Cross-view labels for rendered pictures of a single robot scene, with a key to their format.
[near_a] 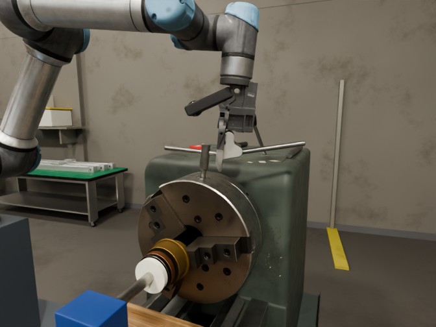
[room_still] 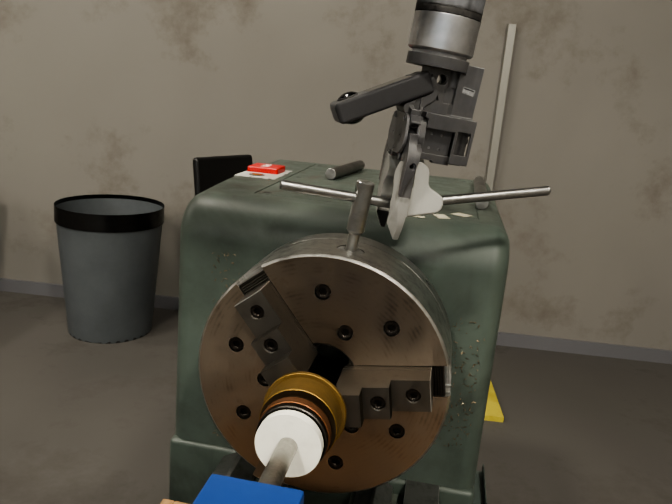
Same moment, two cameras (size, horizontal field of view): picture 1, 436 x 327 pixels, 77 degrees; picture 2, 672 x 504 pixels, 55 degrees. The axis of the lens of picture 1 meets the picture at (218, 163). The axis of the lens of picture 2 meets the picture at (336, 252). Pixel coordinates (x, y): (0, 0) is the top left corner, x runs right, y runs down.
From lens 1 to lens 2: 0.25 m
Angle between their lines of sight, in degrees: 14
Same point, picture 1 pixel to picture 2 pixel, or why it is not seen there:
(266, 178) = (459, 251)
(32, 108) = not seen: outside the picture
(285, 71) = not seen: outside the picture
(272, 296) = (449, 473)
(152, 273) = (296, 439)
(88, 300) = (230, 491)
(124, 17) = not seen: outside the picture
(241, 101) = (446, 102)
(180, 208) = (306, 311)
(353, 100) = (531, 70)
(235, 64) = (452, 30)
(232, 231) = (417, 355)
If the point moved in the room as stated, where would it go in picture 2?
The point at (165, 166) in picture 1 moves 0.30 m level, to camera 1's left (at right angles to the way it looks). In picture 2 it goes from (234, 216) to (8, 207)
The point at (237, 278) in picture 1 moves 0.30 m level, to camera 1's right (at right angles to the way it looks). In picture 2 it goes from (416, 443) to (630, 434)
